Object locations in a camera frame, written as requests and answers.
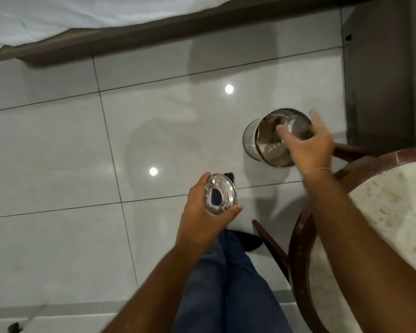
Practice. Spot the blue trousers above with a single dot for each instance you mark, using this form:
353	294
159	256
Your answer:
228	291

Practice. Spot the steel bin lid with hole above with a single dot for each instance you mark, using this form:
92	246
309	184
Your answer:
222	195

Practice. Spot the grey-brown cabinet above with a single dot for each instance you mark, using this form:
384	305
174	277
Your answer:
381	72

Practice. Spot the person's right hand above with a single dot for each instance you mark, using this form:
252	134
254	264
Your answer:
312	152

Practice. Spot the person's left forearm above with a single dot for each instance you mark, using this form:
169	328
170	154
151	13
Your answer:
156	291

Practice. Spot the round marble-top wooden table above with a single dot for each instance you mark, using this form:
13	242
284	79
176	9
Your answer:
395	211

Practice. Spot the stainless steel waste bin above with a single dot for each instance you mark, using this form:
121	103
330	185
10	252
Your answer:
260	149

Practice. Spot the white bed sheet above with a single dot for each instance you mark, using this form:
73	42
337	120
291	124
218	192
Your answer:
72	15

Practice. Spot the small dark object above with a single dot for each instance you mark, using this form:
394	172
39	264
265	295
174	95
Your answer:
14	327

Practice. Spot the person's right forearm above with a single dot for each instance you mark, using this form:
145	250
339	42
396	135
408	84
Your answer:
364	253

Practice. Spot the person's left hand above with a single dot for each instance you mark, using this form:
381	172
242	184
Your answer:
197	218

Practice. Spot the person's left thumb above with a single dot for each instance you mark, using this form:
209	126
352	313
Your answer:
228	214

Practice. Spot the person's right thumb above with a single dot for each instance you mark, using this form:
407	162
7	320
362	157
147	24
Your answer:
287	146

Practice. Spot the black shoe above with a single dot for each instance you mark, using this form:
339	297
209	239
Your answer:
250	240
230	176

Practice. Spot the brown bed frame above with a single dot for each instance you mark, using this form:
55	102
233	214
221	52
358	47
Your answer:
166	32

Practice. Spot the thin thread wrist band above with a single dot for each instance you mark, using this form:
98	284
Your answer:
318	169

